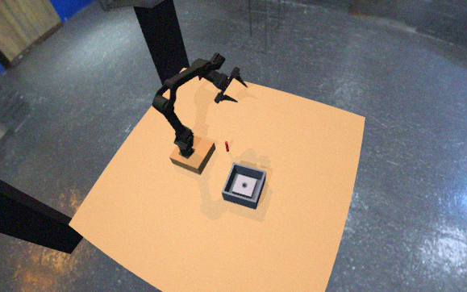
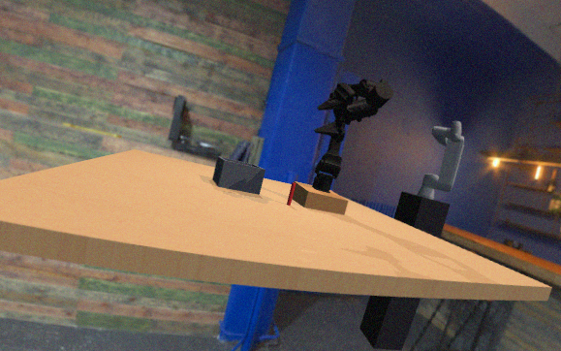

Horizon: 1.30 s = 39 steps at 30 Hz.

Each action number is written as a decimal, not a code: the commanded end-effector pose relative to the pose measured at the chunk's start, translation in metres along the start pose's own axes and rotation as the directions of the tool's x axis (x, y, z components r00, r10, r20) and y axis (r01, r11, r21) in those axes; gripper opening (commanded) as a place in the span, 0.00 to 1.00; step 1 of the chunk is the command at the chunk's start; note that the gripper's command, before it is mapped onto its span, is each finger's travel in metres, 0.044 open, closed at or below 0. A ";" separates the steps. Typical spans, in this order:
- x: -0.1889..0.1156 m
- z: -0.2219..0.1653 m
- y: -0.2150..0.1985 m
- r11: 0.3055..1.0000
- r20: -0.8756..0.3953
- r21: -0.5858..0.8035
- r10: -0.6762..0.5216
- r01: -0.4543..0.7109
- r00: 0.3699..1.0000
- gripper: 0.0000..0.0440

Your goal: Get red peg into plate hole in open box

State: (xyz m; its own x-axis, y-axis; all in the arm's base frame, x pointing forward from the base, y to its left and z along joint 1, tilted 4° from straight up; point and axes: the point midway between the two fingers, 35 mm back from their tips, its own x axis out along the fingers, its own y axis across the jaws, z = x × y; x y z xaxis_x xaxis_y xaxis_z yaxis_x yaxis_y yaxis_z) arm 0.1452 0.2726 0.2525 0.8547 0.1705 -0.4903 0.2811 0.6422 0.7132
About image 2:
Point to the red peg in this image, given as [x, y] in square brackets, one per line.
[291, 194]

